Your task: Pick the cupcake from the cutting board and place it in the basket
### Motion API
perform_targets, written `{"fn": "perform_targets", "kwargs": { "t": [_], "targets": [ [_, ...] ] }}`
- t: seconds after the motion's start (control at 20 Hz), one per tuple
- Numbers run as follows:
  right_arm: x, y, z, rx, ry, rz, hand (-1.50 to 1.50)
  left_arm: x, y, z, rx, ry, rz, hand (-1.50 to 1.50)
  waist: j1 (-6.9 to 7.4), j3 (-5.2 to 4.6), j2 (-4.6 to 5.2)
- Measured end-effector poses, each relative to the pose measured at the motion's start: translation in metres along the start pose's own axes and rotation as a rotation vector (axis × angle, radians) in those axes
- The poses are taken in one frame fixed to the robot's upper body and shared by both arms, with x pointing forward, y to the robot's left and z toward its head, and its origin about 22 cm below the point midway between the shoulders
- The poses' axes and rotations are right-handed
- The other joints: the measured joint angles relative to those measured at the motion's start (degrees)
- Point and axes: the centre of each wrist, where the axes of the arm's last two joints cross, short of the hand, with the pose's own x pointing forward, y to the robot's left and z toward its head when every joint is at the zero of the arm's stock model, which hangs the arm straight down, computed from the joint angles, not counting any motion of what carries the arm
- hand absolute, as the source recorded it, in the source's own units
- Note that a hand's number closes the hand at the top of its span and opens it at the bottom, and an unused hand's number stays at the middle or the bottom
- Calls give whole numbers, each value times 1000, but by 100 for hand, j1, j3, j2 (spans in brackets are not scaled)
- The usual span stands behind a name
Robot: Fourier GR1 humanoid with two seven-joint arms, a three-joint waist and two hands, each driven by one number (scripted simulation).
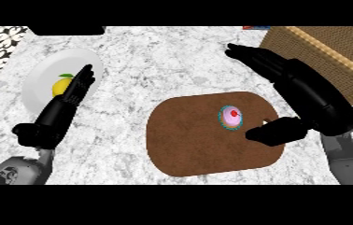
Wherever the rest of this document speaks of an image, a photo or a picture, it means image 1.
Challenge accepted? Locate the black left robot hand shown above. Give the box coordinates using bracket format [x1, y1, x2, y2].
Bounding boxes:
[10, 63, 95, 150]

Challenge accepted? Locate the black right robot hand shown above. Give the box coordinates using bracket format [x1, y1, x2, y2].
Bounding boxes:
[222, 43, 353, 148]

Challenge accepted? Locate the brown wicker basket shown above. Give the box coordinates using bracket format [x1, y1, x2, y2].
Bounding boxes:
[258, 26, 353, 106]

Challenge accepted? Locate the pink frosted cupcake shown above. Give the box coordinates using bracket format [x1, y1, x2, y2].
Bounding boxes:
[216, 105, 243, 132]

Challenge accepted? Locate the brown wooden cutting board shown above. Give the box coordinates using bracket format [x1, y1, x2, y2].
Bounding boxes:
[144, 91, 286, 178]

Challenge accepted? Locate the yellow lemon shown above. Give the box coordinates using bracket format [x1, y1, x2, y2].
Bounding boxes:
[51, 73, 75, 98]

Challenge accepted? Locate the white round plate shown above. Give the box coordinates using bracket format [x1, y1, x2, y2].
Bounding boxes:
[20, 48, 104, 115]

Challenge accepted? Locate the black white patterned tile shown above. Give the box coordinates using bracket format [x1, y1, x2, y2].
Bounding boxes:
[0, 26, 29, 70]

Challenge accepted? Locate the black appliance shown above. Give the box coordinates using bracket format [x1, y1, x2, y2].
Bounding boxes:
[27, 26, 107, 36]

